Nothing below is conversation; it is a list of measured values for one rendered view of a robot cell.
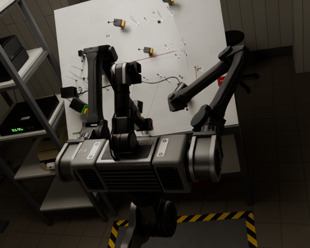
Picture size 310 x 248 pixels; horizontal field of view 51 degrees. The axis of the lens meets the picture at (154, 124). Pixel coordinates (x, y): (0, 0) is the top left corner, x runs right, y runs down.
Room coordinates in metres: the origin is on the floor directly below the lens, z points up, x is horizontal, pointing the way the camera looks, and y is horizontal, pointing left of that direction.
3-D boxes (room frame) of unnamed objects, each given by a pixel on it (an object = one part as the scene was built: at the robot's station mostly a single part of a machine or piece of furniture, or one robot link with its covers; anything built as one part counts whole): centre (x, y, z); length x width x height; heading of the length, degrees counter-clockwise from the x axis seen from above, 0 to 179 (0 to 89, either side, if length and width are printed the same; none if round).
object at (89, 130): (1.13, 0.26, 1.43); 0.10 x 0.05 x 0.09; 154
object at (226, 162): (1.66, -0.20, 0.60); 0.55 x 0.03 x 0.39; 71
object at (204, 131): (0.84, -0.16, 1.45); 0.09 x 0.08 x 0.12; 64
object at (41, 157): (2.14, 0.79, 0.76); 0.30 x 0.21 x 0.20; 164
